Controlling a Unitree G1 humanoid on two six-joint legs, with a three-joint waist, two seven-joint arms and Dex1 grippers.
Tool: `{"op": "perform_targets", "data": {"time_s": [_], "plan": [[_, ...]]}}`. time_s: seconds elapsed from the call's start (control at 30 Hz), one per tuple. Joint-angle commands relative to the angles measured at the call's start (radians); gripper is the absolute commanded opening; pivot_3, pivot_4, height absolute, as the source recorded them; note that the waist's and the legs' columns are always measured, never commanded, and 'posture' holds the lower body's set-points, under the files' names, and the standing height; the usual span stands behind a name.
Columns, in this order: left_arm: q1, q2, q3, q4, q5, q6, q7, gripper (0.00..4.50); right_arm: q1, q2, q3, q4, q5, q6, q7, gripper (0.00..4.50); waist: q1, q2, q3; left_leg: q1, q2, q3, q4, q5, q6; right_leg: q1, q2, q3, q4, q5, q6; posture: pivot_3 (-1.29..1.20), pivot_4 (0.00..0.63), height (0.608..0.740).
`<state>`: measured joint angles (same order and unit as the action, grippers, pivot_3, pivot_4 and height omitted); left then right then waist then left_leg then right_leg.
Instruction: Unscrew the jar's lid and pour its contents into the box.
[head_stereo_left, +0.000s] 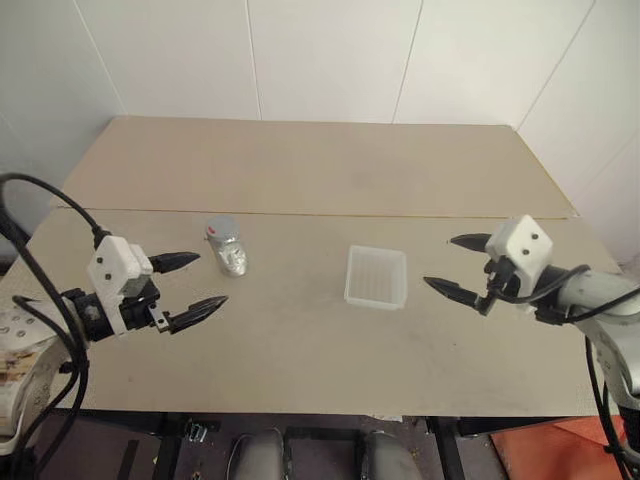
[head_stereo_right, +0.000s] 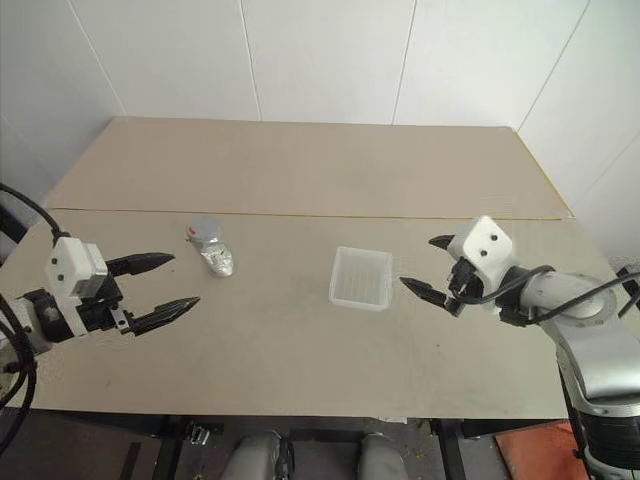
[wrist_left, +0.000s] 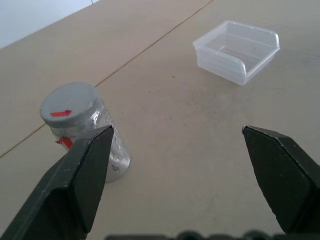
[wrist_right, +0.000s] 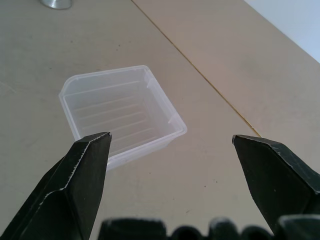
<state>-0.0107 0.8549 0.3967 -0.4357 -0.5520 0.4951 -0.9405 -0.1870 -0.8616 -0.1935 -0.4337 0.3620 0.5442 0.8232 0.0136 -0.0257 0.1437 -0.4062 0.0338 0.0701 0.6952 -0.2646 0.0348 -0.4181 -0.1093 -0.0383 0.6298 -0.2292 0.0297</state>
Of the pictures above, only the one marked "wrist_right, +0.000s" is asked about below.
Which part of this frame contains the clear square plastic container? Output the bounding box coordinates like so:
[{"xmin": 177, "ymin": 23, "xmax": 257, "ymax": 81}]
[{"xmin": 58, "ymin": 64, "xmax": 188, "ymax": 172}]

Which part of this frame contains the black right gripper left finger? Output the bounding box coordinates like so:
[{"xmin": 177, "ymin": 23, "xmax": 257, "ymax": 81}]
[{"xmin": 0, "ymin": 131, "xmax": 113, "ymax": 240}]

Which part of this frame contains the silver metal cylinder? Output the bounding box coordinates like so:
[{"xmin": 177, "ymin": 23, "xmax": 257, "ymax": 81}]
[{"xmin": 41, "ymin": 0, "xmax": 73, "ymax": 10}]

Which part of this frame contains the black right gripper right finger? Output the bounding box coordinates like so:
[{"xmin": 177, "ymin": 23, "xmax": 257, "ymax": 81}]
[{"xmin": 231, "ymin": 134, "xmax": 320, "ymax": 240}]

